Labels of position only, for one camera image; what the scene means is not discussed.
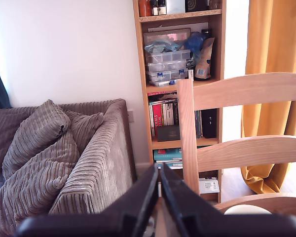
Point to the white labelled box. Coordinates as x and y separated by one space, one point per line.
209 185

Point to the teal book stack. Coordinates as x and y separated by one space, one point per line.
167 154

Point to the flat dark box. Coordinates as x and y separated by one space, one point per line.
168 133

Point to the tall black box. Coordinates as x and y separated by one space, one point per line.
209 123

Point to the red spine book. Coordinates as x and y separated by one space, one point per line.
157 118

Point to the clear plastic organizer box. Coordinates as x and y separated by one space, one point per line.
166 66
166 56
166 76

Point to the wooden slatted chair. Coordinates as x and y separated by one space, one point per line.
249 90

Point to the tall wooden bookshelf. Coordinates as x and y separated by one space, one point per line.
141 61

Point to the brown paper bag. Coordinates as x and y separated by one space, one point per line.
205 61

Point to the blue plastic bag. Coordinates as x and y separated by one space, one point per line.
195 41

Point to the mustard yellow curtain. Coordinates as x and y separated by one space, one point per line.
271 37

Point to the orange jar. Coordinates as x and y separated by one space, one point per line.
144 7

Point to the black whisky box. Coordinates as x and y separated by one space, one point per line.
196 5

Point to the white wall socket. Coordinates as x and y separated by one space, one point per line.
130 116

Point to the grey picture frame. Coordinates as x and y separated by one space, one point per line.
160 34

